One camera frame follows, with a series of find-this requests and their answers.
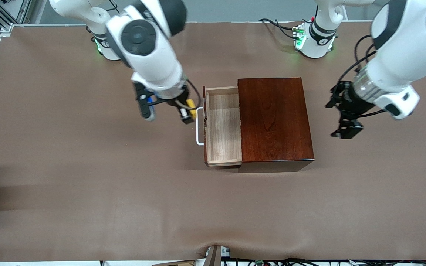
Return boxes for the black base cables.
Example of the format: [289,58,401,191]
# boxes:
[259,18,302,39]

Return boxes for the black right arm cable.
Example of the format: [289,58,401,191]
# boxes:
[185,79,202,110]

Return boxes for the dark brown wooden cabinet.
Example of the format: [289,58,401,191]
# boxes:
[237,77,315,173]

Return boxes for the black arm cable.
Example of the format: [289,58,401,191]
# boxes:
[185,79,202,110]
[337,34,387,119]

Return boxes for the brown cardboard piece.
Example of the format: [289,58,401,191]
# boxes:
[152,260,196,266]

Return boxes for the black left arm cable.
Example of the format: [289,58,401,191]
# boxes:
[337,34,387,119]

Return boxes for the yellow block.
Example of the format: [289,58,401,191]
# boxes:
[186,98,197,119]

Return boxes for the brown table cover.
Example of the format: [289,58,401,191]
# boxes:
[0,20,426,263]

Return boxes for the aluminium frame profiles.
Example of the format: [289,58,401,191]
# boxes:
[0,0,32,37]

